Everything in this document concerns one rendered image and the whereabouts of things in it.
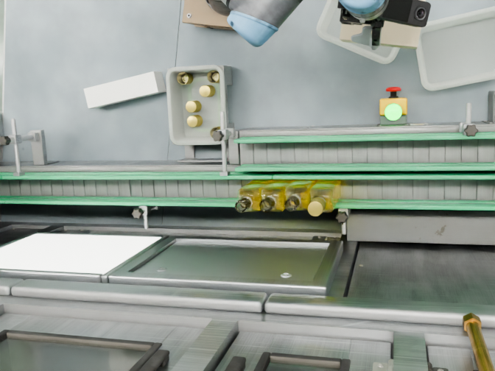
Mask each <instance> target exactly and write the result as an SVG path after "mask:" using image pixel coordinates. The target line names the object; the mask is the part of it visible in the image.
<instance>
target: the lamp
mask: <svg viewBox="0 0 495 371"><path fill-rule="evenodd" d="M401 115H402V109H401V106H400V105H398V104H395V103H392V104H389V105H388V106H387V107H386V108H385V116H386V118H387V119H389V120H391V121H395V120H397V119H399V118H400V117H401Z"/></svg>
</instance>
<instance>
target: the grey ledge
mask: <svg viewBox="0 0 495 371"><path fill-rule="evenodd" d="M347 241H375V242H401V243H426V244H475V245H495V211H456V210H404V209H351V212H350V213H349V218H348V219H347Z"/></svg>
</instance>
